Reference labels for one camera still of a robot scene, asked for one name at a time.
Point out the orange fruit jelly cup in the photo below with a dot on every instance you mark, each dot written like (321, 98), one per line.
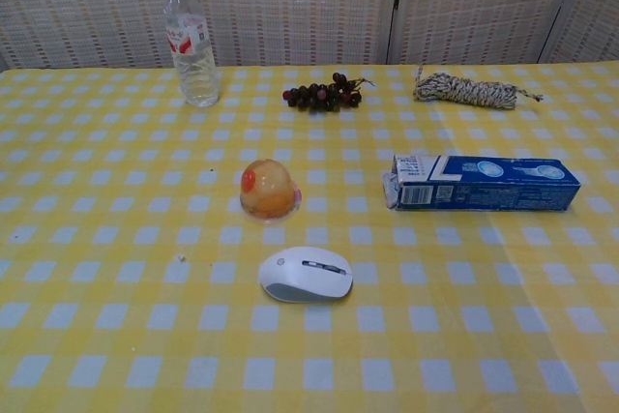
(268, 190)

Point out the woven folding screen panel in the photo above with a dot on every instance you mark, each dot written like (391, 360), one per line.
(87, 7)
(595, 7)
(483, 7)
(290, 7)

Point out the dark red grape bunch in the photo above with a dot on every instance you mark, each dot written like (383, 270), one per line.
(324, 96)

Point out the clear plastic water bottle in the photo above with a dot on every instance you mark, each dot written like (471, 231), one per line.
(196, 69)

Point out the yellow white checked tablecloth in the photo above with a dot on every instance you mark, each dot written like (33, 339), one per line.
(145, 219)

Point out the blue toothpaste box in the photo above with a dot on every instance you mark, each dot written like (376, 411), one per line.
(483, 185)

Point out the white computer mouse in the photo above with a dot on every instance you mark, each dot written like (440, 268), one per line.
(304, 275)

